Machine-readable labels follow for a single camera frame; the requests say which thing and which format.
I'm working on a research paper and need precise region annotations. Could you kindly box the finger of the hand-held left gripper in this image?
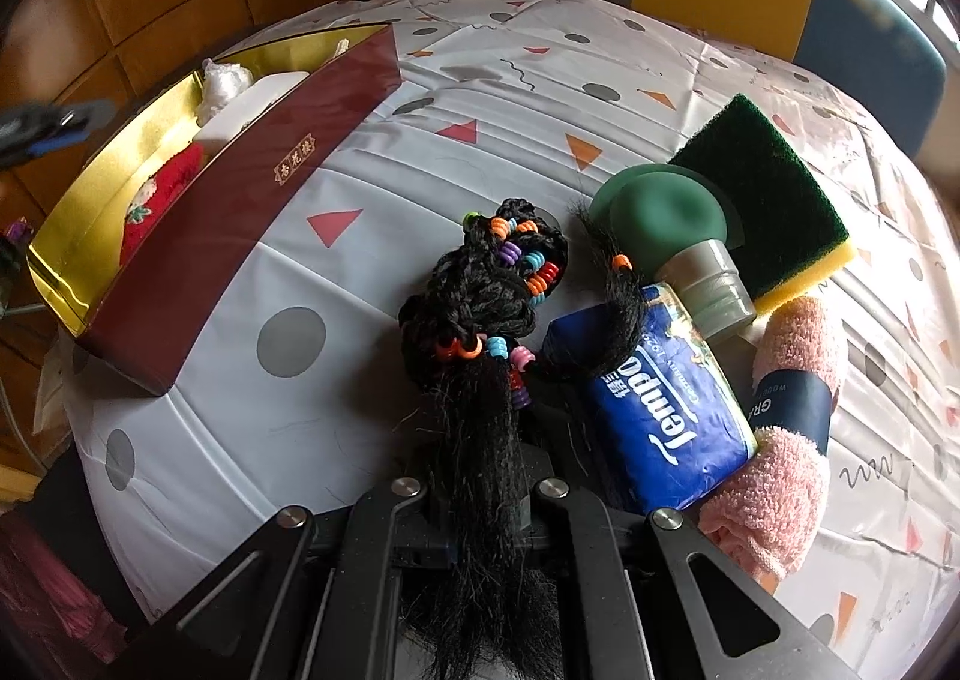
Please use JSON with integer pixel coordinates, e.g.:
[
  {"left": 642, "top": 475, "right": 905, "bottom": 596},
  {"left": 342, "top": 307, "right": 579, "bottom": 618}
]
[
  {"left": 0, "top": 128, "right": 87, "bottom": 165},
  {"left": 0, "top": 98, "right": 115, "bottom": 142}
]

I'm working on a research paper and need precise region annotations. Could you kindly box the green and yellow scouring sponge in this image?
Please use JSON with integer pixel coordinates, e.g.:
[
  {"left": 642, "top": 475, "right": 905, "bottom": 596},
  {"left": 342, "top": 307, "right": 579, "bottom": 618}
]
[{"left": 667, "top": 93, "right": 856, "bottom": 312}]

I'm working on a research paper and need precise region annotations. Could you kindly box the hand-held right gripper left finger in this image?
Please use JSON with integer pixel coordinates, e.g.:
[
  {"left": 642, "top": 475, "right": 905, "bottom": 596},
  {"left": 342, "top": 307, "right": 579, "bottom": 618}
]
[{"left": 150, "top": 477, "right": 451, "bottom": 680}]

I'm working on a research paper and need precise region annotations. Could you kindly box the dark red bag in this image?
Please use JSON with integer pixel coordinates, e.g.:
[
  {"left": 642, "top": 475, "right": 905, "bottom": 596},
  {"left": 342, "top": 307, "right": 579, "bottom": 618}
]
[{"left": 0, "top": 492, "right": 128, "bottom": 662}]

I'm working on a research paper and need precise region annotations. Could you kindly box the grey patterned bedsheet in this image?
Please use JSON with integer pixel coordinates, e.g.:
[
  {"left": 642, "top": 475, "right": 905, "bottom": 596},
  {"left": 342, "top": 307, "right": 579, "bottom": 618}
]
[{"left": 64, "top": 0, "right": 960, "bottom": 680}]

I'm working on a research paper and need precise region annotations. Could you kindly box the blue tissue pack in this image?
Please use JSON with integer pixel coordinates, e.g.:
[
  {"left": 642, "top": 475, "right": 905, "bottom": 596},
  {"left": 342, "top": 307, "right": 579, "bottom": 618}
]
[{"left": 541, "top": 281, "right": 757, "bottom": 512}]

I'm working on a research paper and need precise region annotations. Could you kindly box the pink fluffy towel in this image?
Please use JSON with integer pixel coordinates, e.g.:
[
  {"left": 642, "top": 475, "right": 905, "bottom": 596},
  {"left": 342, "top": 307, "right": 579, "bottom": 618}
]
[{"left": 697, "top": 296, "right": 848, "bottom": 580}]

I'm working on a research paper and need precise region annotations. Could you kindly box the black beaded braided hairpiece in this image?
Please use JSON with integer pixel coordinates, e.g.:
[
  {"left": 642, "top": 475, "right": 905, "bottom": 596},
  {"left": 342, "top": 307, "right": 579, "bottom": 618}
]
[{"left": 397, "top": 197, "right": 647, "bottom": 680}]

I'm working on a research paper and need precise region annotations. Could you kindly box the white mesh bath puff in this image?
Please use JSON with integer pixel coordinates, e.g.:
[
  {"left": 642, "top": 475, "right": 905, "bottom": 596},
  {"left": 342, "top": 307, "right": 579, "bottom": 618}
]
[{"left": 196, "top": 59, "right": 252, "bottom": 126}]

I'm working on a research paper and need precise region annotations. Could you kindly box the gold-lined dark red box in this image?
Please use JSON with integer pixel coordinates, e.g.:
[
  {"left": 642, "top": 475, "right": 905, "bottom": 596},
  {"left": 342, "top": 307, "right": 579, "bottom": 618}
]
[{"left": 26, "top": 21, "right": 402, "bottom": 397}]

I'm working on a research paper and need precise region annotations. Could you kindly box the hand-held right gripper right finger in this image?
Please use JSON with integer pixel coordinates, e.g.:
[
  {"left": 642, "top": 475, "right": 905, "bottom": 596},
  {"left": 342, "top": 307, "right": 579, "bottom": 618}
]
[{"left": 525, "top": 479, "right": 863, "bottom": 680}]

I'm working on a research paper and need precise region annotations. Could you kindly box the white foam sponge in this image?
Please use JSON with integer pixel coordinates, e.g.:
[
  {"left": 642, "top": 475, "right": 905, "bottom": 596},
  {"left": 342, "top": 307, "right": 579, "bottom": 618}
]
[{"left": 193, "top": 71, "right": 310, "bottom": 156}]

